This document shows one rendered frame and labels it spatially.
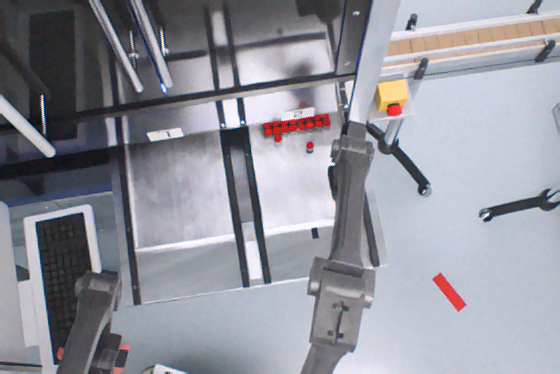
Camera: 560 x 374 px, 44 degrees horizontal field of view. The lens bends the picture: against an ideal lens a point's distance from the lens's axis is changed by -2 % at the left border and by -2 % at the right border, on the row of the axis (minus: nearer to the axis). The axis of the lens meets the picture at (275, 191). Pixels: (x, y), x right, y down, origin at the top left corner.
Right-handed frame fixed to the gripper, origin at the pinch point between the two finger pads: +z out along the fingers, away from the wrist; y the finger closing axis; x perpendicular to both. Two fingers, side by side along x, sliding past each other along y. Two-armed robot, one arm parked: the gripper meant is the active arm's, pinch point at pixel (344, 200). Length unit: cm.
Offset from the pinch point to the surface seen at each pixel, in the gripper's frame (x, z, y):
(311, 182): 5.4, 16.2, 13.9
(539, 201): -84, 90, 26
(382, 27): -10.0, -40.4, 18.1
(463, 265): -54, 106, 12
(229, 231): 29.0, 18.0, 4.4
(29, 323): 87, 29, -8
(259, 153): 17.8, 14.3, 24.1
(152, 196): 48, 16, 17
